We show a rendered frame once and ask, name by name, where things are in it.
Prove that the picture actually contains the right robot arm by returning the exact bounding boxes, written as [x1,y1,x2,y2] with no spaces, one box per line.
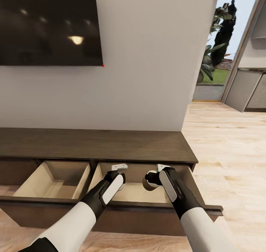
[145,164,240,252]

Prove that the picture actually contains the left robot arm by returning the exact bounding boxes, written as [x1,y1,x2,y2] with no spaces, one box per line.
[18,163,127,252]

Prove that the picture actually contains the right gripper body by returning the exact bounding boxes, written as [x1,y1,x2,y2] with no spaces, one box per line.
[148,172,162,186]

